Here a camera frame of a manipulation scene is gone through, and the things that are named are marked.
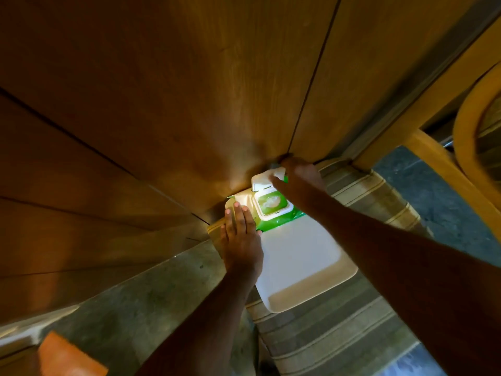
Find person's right hand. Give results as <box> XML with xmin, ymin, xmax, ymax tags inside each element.
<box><xmin>269</xmin><ymin>154</ymin><xmax>326</xmax><ymax>216</ymax></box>

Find striped seat cushion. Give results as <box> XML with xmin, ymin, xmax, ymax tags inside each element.
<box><xmin>244</xmin><ymin>158</ymin><xmax>433</xmax><ymax>376</ymax></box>

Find person's left forearm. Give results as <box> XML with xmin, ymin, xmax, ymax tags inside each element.
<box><xmin>135</xmin><ymin>272</ymin><xmax>260</xmax><ymax>376</ymax></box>

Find person's left hand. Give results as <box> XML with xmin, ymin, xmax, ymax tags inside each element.
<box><xmin>220</xmin><ymin>202</ymin><xmax>264</xmax><ymax>289</ymax></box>

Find white foam container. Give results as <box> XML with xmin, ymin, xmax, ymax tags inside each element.
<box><xmin>254</xmin><ymin>214</ymin><xmax>359</xmax><ymax>314</ymax></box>

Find person's right forearm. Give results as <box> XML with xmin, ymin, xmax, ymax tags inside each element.
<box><xmin>302</xmin><ymin>190</ymin><xmax>501</xmax><ymax>376</ymax></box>

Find curved wooden chair back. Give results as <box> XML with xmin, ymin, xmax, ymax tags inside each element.
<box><xmin>453</xmin><ymin>62</ymin><xmax>501</xmax><ymax>213</ymax></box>

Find orange cloth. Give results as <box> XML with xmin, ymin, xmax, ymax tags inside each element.
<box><xmin>37</xmin><ymin>331</ymin><xmax>109</xmax><ymax>376</ymax></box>

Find green wet wipes packet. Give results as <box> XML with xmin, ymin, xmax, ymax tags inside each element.
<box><xmin>225</xmin><ymin>167</ymin><xmax>307</xmax><ymax>233</ymax></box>

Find wooden chair frame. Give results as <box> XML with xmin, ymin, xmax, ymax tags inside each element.
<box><xmin>352</xmin><ymin>16</ymin><xmax>501</xmax><ymax>244</ymax></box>

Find brown wooden cabinet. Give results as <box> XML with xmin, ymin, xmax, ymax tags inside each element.
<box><xmin>0</xmin><ymin>0</ymin><xmax>483</xmax><ymax>326</ymax></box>

